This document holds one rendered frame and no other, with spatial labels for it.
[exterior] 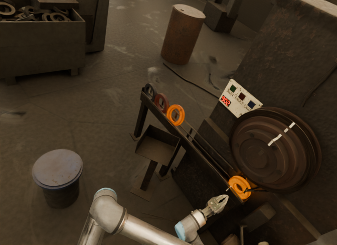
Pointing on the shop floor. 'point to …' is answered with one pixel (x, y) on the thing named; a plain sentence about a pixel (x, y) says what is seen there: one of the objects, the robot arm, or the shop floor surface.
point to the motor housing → (231, 240)
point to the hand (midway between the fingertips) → (225, 197)
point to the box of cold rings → (38, 38)
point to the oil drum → (182, 33)
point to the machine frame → (250, 75)
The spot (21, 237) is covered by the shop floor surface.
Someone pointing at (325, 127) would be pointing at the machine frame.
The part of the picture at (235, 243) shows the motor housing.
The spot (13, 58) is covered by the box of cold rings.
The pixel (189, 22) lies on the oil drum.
